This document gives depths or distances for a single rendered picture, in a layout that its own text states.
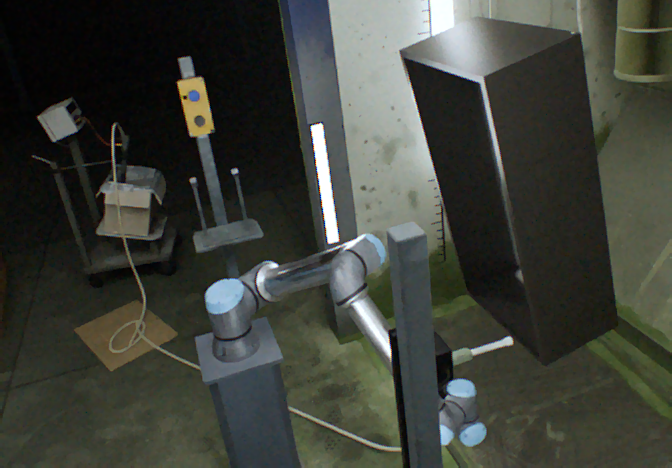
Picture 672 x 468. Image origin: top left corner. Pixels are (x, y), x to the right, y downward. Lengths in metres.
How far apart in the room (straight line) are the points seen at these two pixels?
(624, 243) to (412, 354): 2.53
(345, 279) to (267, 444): 0.98
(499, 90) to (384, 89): 1.13
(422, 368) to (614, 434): 1.93
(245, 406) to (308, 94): 1.39
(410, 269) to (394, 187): 2.20
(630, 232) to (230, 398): 2.17
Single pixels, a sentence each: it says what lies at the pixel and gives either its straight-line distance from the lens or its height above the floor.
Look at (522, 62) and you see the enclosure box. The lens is 1.95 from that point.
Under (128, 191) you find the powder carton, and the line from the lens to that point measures 4.28.
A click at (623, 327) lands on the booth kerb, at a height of 0.12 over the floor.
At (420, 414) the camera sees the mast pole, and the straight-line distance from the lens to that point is 1.12.
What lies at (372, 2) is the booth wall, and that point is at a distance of 2.89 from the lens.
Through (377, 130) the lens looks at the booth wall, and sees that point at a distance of 3.00.
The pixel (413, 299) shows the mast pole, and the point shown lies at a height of 1.53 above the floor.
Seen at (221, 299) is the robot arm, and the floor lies 0.90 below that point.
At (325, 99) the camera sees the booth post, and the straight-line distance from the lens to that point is 2.87.
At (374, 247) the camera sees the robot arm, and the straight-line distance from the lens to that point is 1.98.
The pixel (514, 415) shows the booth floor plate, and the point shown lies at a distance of 2.94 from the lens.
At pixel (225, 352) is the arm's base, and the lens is 2.40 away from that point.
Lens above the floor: 2.07
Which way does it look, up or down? 24 degrees down
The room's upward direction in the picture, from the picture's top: 8 degrees counter-clockwise
